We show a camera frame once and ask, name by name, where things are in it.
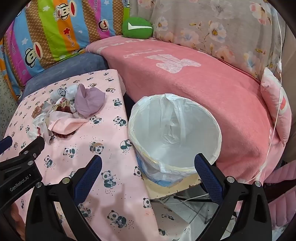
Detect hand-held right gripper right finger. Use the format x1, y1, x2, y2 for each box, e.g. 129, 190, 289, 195
194, 153, 272, 241

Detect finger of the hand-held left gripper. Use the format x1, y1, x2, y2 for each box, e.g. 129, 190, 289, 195
0, 136, 45, 172
0, 136, 13, 154

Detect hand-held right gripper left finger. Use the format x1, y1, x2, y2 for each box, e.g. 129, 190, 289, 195
25, 155, 103, 241

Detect dark red ruffled cloth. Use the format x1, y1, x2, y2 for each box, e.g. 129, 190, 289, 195
51, 102, 78, 139

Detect white lined trash bin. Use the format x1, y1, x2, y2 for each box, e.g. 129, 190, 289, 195
128, 93, 222, 188

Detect white grey printed cloth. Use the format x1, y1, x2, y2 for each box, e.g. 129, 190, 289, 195
50, 85, 79, 105

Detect purple paper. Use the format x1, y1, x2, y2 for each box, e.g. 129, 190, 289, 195
74, 83, 106, 117

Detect pink panda print cloth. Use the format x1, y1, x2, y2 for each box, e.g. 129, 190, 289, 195
5, 69, 176, 241

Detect pink padded chair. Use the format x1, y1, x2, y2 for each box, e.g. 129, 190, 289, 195
264, 160, 296, 232

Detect blue-grey sofa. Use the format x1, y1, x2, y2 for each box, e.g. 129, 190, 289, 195
22, 52, 109, 100

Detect pink blanket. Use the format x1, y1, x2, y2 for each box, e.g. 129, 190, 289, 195
85, 36, 286, 186

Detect pink white pillow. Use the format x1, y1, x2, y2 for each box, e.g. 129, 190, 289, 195
260, 67, 292, 146

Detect striped monkey print quilt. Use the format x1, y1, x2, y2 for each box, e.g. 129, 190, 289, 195
0, 0, 130, 101

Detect floral beige pillow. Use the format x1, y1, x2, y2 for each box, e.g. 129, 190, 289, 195
129, 0, 287, 81

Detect green round cushion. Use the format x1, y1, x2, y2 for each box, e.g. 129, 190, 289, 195
122, 17, 153, 39

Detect white floor cable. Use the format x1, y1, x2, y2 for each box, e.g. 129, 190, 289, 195
180, 194, 209, 202

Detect thin white cable with switch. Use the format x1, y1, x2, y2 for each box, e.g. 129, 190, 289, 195
251, 0, 285, 183

